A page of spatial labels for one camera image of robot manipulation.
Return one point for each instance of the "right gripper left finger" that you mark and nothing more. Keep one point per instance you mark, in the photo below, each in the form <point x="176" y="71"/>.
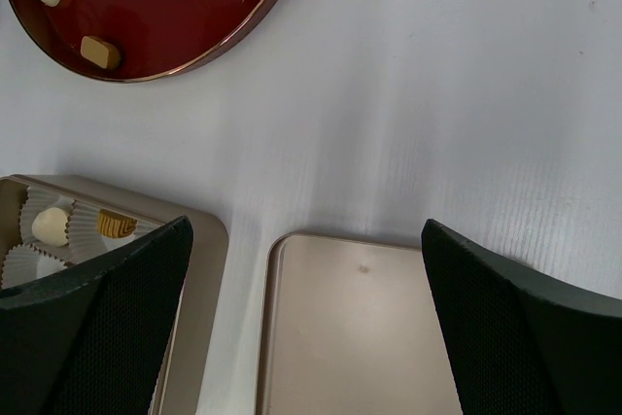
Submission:
<point x="91" y="339"/>

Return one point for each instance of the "tan block chocolate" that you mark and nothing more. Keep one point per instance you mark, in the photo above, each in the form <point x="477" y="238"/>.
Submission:
<point x="100" y="53"/>

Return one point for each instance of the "gold tin box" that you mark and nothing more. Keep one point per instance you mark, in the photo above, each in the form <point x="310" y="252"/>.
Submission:
<point x="24" y="259"/>

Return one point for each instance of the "caramel brown chocolate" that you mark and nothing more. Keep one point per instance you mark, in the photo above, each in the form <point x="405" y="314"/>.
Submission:
<point x="114" y="225"/>

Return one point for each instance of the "gold tin lid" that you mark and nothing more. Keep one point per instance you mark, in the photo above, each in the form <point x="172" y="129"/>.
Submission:
<point x="349" y="327"/>

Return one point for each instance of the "red round tray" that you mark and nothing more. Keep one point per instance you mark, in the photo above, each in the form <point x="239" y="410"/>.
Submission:
<point x="156" y="38"/>

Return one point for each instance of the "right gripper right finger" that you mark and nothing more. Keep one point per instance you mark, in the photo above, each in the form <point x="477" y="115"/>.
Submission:
<point x="520" y="341"/>

